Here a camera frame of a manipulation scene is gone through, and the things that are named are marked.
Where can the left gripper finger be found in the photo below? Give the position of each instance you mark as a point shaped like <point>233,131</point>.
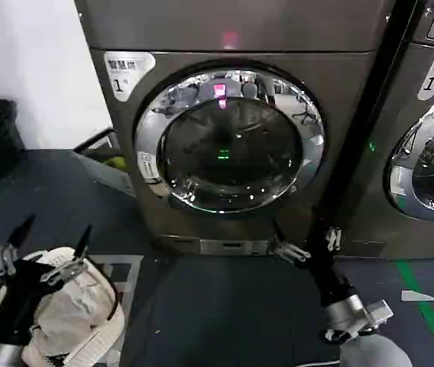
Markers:
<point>82,242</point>
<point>18,231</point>

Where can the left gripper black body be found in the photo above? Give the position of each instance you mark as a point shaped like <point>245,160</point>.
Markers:
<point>22,294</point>

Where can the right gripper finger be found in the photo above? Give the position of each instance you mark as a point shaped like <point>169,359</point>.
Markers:
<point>289,250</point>
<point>334,239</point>

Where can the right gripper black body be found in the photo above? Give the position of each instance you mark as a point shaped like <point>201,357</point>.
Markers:
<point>326,273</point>

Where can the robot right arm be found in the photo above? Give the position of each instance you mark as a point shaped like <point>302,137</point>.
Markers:
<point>358,309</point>

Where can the white cloth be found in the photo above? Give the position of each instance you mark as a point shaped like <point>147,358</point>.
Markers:
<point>72,309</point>

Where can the dryer kick panel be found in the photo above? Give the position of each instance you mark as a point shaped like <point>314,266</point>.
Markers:
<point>232,246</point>

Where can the grey dryer with partial door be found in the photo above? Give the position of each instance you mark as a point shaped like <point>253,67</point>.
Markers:
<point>396,229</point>

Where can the dark open box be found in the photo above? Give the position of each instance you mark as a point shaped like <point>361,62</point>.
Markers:
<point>110,179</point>

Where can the white fabric laundry basket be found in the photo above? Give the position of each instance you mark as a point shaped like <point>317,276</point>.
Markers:
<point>102,325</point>

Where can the green item in box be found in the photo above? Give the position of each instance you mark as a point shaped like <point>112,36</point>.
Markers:
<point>114,162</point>

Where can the white paper scrap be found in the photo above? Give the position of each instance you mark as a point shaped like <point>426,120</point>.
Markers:
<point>415,296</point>

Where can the small white door sticker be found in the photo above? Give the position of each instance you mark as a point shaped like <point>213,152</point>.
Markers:
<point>147,166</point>

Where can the round glass dryer door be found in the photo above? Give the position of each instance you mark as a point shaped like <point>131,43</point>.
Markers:
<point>431,168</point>
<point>232,153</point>

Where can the grey dryer numbered one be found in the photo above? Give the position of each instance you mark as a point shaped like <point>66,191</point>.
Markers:
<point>240,26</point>

